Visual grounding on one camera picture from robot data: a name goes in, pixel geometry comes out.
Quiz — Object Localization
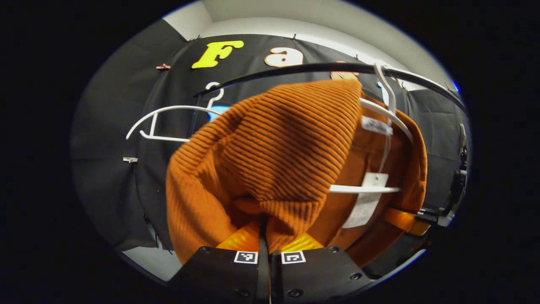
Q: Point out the white hanger with crossbar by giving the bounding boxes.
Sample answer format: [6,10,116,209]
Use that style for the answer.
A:
[329,62,414,195]

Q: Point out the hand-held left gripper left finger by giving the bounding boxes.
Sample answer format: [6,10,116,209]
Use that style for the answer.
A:
[169,215,270,304]

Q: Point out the black backdrop cloth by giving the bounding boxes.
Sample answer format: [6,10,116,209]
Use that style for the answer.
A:
[71,19,471,252]

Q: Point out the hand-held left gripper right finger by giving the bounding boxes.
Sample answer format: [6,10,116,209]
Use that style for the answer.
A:
[270,232,373,304]

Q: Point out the orange corduroy jacket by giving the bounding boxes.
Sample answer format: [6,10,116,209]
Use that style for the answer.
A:
[166,79,428,267]

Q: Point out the white plastic hanger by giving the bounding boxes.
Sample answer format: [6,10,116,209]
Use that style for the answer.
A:
[126,81,224,143]

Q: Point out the black clothes rack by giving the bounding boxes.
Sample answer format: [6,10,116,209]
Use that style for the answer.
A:
[193,62,467,112]

